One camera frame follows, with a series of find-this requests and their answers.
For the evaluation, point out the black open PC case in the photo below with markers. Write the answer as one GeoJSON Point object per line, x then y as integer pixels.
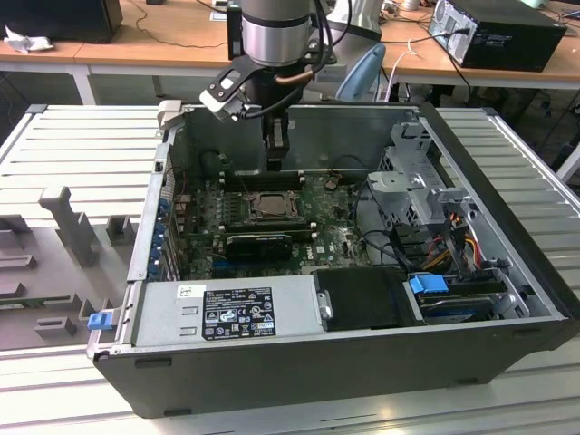
{"type": "Point", "coordinates": [294, 380]}

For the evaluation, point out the black plastic cover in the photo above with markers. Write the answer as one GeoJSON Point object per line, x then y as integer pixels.
{"type": "Point", "coordinates": [362, 299]}

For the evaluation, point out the grey plastic case latch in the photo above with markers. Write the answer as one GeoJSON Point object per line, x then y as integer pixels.
{"type": "Point", "coordinates": [168, 113]}

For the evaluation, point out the wooden desk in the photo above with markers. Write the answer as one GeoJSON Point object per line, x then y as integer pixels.
{"type": "Point", "coordinates": [113, 54]}
{"type": "Point", "coordinates": [426, 63]}

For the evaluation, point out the silver metal drive cage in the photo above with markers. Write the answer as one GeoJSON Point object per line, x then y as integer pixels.
{"type": "Point", "coordinates": [399, 186]}

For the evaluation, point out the hard disk in blue carrier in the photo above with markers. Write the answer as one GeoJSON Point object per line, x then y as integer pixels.
{"type": "Point", "coordinates": [428, 287]}

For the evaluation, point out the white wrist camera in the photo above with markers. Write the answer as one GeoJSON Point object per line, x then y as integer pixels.
{"type": "Point", "coordinates": [219, 102]}

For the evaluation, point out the black desktop computer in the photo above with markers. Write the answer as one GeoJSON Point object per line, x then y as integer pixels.
{"type": "Point", "coordinates": [512, 45]}

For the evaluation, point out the black graphics card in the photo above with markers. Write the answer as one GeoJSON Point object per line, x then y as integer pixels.
{"type": "Point", "coordinates": [258, 248]}

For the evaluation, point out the CPU socket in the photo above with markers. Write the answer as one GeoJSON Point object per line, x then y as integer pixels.
{"type": "Point", "coordinates": [272, 219]}

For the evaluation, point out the small black box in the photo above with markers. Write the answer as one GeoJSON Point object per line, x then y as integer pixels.
{"type": "Point", "coordinates": [233, 36]}

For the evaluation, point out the green motherboard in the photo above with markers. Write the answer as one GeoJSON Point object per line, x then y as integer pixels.
{"type": "Point", "coordinates": [331, 254]}

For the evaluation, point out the metal locking lever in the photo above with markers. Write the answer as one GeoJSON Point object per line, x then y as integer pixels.
{"type": "Point", "coordinates": [244, 185]}

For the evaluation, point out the crumpled white paper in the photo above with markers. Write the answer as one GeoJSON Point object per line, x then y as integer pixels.
{"type": "Point", "coordinates": [27, 41]}

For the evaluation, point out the grey power supply unit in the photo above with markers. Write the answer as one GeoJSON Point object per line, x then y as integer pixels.
{"type": "Point", "coordinates": [158, 317]}

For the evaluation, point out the green RAM stick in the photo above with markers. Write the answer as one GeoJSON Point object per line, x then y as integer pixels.
{"type": "Point", "coordinates": [18, 303]}

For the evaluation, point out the blue case latch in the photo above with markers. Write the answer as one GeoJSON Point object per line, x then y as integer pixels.
{"type": "Point", "coordinates": [99, 321]}

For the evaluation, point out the grey parts rack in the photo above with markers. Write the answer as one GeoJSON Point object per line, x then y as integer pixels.
{"type": "Point", "coordinates": [45, 263]}

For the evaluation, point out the large black box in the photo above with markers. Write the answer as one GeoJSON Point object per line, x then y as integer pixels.
{"type": "Point", "coordinates": [59, 20]}

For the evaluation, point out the CPU with silver top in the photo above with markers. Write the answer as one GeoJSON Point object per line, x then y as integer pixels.
{"type": "Point", "coordinates": [274, 204]}

